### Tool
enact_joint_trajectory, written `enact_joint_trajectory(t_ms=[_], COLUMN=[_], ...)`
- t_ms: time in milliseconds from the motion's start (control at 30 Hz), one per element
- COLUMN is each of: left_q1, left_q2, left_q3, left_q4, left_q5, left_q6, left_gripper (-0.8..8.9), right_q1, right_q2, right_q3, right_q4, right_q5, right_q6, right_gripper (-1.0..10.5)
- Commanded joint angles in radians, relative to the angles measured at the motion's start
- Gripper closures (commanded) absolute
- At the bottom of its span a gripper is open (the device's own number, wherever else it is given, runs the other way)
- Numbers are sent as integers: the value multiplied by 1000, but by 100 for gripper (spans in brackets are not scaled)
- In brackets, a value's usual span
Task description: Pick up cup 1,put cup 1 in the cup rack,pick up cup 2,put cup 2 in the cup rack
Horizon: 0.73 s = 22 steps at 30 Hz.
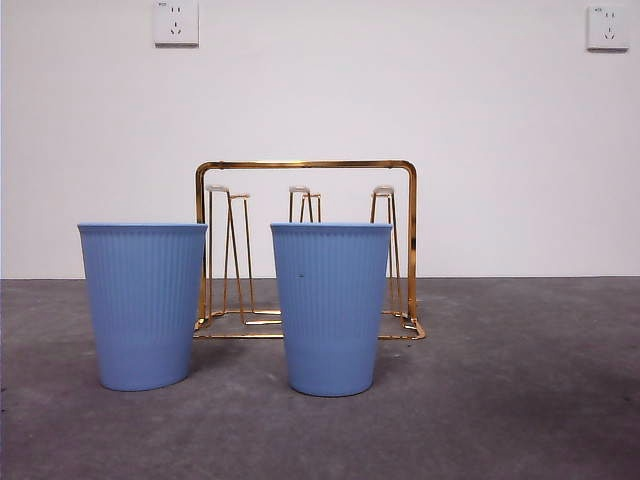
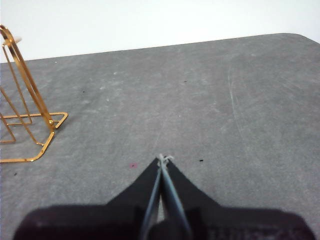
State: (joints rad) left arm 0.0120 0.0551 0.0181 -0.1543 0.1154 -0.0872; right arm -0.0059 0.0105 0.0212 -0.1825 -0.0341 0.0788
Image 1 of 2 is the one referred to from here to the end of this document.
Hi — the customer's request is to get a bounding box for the plain blue ribbed cup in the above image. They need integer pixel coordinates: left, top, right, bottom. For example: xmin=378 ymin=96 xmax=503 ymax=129
xmin=77 ymin=222 xmax=209 ymax=392

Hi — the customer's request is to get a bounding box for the gold wire cup rack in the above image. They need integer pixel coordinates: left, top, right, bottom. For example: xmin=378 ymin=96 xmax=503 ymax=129
xmin=193 ymin=159 xmax=427 ymax=342

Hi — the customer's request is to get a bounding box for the white wall socket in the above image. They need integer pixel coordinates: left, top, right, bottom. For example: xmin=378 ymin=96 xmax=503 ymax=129
xmin=153 ymin=0 xmax=200 ymax=49
xmin=585 ymin=5 xmax=630 ymax=53

